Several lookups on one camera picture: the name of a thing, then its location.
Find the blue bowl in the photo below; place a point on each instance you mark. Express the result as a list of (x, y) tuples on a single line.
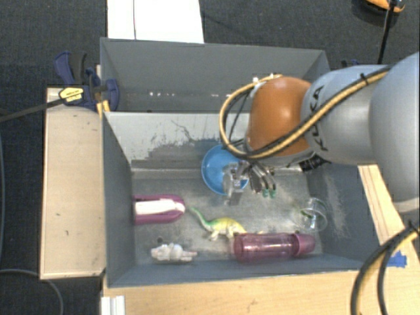
[(213, 171)]

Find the purple plastic bottle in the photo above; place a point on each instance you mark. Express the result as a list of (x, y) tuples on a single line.
[(269, 247)]

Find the grey metal bin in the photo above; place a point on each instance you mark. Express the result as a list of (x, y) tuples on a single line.
[(170, 77)]

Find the pale wood board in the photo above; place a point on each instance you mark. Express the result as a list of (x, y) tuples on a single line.
[(73, 189)]

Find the green and yellow toy dinosaur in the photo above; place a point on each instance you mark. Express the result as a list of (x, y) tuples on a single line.
[(221, 225)]

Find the white toy mouse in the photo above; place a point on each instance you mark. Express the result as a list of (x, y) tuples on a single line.
[(170, 253)]

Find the clear glass cup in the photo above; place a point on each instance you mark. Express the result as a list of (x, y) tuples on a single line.
[(311, 215)]

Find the black cylinder on white bracket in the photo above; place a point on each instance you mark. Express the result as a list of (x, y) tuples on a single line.
[(310, 164)]

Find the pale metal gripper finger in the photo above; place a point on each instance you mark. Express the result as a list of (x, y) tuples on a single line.
[(236, 197), (227, 184)]

